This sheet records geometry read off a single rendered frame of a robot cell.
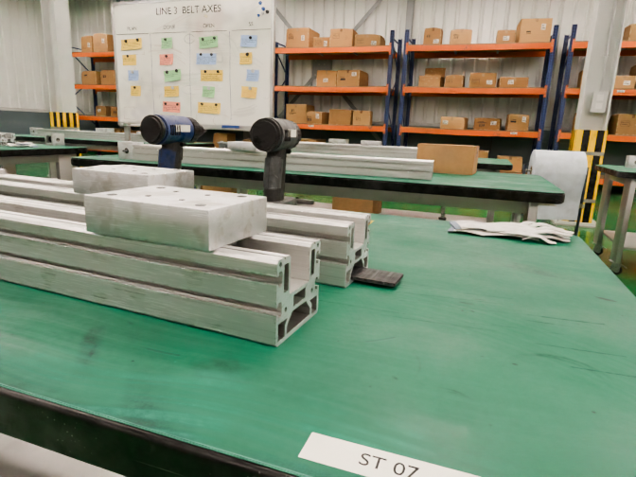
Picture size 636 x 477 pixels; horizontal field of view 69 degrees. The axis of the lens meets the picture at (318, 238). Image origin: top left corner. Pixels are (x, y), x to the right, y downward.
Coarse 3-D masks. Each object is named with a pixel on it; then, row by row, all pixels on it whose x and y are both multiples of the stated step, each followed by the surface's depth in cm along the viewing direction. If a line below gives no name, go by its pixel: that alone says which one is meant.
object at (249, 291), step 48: (0, 240) 56; (48, 240) 54; (96, 240) 50; (144, 240) 47; (240, 240) 51; (288, 240) 49; (48, 288) 54; (96, 288) 51; (144, 288) 48; (192, 288) 46; (240, 288) 43; (288, 288) 44; (240, 336) 44; (288, 336) 45
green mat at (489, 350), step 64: (384, 256) 76; (448, 256) 78; (512, 256) 80; (576, 256) 81; (0, 320) 47; (64, 320) 47; (128, 320) 48; (320, 320) 50; (384, 320) 51; (448, 320) 51; (512, 320) 52; (576, 320) 53; (0, 384) 36; (64, 384) 36; (128, 384) 36; (192, 384) 37; (256, 384) 37; (320, 384) 37; (384, 384) 38; (448, 384) 38; (512, 384) 38; (576, 384) 39; (256, 448) 30; (384, 448) 30; (448, 448) 30; (512, 448) 31; (576, 448) 31
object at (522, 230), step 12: (456, 228) 97; (468, 228) 97; (480, 228) 96; (492, 228) 96; (504, 228) 95; (516, 228) 94; (528, 228) 95; (540, 228) 95; (552, 228) 94; (564, 240) 92
